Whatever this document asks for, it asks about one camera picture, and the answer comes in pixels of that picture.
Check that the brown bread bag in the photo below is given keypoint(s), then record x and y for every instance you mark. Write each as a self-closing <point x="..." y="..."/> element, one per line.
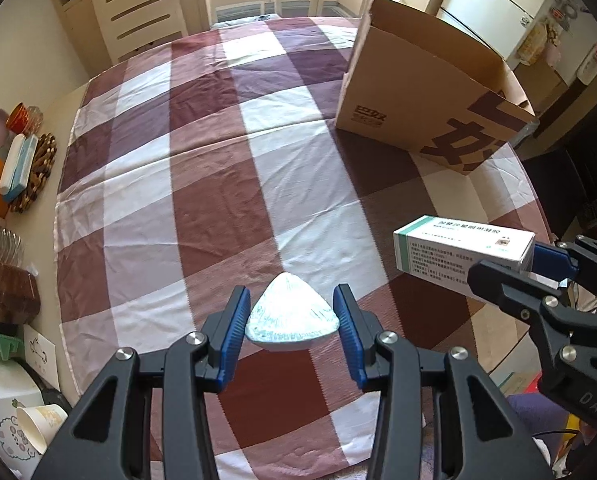
<point x="8" y="292"/>

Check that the white drawing card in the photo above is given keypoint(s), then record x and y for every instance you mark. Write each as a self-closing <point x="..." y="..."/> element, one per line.
<point x="41" y="355"/>

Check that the red cup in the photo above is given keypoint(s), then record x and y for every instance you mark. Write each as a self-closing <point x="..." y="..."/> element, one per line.
<point x="16" y="117"/>

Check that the brown cardboard box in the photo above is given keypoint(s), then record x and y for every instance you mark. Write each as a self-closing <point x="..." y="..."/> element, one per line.
<point x="403" y="85"/>

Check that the silver foil triangular packet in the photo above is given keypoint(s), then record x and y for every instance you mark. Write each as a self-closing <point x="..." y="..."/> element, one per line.
<point x="291" y="310"/>

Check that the white blue flat case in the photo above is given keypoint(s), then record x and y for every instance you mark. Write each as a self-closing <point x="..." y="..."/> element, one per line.
<point x="17" y="165"/>

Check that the woven brown trivet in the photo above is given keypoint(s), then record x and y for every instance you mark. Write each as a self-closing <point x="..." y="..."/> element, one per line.
<point x="44" y="160"/>

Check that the white green medicine box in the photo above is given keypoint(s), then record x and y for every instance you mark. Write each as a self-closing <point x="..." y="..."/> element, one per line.
<point x="453" y="245"/>

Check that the yellow hanging bag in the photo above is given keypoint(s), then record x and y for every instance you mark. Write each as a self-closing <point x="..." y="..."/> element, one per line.
<point x="532" y="42"/>

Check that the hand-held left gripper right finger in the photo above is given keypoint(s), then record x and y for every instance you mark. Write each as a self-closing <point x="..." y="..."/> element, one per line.
<point x="351" y="340"/>

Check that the white refrigerator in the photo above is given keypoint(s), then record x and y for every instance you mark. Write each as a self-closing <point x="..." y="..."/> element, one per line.
<point x="483" y="0"/>

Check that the clear drinking glass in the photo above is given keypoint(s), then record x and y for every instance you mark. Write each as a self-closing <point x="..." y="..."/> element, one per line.
<point x="35" y="117"/>

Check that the person's purple clothing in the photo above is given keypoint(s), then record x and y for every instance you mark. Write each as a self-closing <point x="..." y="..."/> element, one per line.
<point x="538" y="412"/>

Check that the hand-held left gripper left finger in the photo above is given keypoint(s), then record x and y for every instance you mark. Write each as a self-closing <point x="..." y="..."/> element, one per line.
<point x="231" y="340"/>

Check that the maroon white checkered tablecloth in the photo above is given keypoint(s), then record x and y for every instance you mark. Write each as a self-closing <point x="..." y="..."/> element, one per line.
<point x="203" y="185"/>

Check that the cream display cabinet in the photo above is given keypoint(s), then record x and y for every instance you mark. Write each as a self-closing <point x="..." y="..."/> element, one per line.
<point x="138" y="10"/>

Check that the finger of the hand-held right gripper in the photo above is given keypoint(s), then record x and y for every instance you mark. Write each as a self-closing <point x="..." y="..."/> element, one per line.
<point x="498" y="280"/>
<point x="553" y="257"/>

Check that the white paper cup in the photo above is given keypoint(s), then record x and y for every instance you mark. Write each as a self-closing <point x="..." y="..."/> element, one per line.
<point x="41" y="425"/>

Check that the black furniture unit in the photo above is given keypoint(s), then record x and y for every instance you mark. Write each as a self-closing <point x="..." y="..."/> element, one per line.
<point x="578" y="185"/>

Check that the floral chair cushion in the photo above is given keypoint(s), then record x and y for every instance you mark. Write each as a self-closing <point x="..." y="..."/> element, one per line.
<point x="238" y="21"/>

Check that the white sheep-print box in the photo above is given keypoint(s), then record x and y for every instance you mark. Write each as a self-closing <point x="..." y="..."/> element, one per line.
<point x="3" y="400"/>

